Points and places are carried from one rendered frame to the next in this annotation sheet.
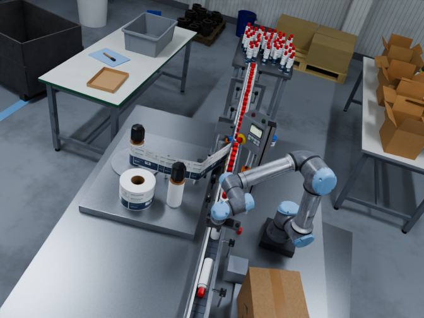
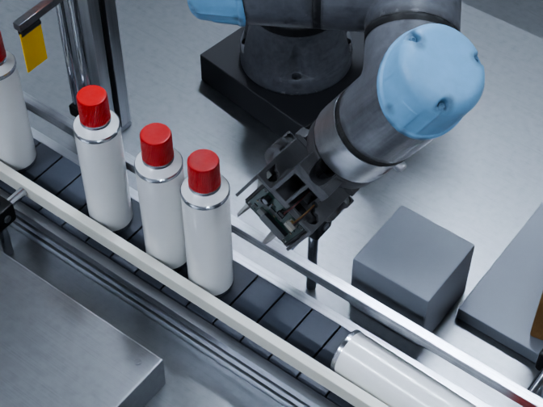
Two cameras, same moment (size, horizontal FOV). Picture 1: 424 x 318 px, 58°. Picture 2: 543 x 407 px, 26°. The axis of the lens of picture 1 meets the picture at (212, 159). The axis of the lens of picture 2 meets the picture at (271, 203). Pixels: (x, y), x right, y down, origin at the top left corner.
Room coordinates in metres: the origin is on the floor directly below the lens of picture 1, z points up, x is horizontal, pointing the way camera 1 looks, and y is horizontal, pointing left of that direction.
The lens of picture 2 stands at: (0.88, 0.51, 1.96)
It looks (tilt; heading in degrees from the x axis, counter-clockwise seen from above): 50 degrees down; 305
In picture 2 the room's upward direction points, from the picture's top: straight up
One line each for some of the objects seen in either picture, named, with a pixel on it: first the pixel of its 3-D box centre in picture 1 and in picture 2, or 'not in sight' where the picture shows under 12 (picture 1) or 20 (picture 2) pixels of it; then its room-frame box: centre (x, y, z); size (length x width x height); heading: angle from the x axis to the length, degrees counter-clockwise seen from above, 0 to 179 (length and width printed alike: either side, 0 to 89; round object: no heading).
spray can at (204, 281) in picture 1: (205, 277); (424, 402); (1.11, -0.09, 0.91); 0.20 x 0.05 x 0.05; 176
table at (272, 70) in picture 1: (255, 89); not in sight; (3.99, -0.31, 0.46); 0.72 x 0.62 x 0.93; 178
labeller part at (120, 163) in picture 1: (135, 163); not in sight; (1.84, 0.48, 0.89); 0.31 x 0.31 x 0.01
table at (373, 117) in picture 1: (383, 134); not in sight; (3.77, -1.82, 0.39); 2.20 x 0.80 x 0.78; 170
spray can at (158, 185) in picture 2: not in sight; (162, 198); (1.45, -0.11, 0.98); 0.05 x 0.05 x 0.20
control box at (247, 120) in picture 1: (255, 132); not in sight; (1.75, -0.21, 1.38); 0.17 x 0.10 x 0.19; 53
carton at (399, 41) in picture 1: (395, 55); not in sight; (4.64, -1.90, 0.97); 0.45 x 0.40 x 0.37; 82
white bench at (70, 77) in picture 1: (130, 86); not in sight; (3.58, 1.04, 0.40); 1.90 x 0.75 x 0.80; 170
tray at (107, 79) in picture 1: (108, 79); not in sight; (2.91, 1.04, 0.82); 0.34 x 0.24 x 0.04; 175
